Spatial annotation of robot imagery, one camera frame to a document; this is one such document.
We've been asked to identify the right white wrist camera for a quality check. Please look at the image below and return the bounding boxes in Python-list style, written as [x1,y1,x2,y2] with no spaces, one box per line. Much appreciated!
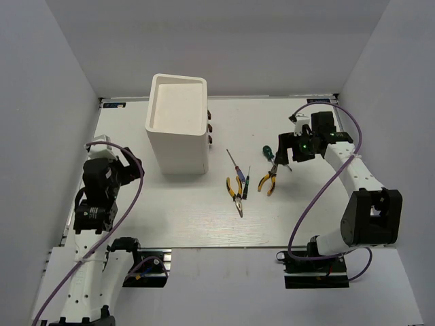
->
[289,113,310,136]

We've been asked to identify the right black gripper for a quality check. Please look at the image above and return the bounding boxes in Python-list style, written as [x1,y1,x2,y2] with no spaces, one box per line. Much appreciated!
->
[275,130,319,165]

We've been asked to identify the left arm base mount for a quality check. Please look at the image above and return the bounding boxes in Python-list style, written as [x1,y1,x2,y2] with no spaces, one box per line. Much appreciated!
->
[123,248,172,289]

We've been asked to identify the white drawer cabinet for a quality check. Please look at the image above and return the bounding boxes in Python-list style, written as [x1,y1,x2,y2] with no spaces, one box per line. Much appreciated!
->
[145,73,210,175]

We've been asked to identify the black green precision screwdriver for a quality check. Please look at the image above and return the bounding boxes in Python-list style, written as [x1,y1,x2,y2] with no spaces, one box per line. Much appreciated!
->
[242,166,251,200]

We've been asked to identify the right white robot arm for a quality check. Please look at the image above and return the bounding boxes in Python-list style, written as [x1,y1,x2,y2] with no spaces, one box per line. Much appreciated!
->
[275,111,403,271]

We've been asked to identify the red blue screwdriver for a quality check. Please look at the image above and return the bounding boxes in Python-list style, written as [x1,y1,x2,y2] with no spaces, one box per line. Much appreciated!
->
[226,149,246,183]

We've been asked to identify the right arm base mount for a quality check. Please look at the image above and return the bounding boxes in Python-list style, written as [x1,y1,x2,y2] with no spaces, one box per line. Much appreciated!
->
[276,251,349,289]

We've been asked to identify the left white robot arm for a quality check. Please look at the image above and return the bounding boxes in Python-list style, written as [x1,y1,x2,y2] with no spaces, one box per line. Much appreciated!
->
[56,140,145,325]

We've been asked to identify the yellow long-nose pliers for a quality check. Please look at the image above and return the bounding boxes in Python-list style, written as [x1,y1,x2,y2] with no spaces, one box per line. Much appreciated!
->
[226,176,243,218]

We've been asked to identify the green stubby screwdriver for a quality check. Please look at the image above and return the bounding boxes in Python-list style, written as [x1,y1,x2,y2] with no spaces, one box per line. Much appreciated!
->
[262,145,279,173]

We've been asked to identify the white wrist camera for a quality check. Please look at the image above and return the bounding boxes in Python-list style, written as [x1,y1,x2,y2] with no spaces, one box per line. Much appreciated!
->
[84,134,116,160]
[289,113,310,136]

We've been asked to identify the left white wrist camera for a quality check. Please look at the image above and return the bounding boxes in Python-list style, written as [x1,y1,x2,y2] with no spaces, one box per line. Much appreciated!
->
[84,134,116,160]

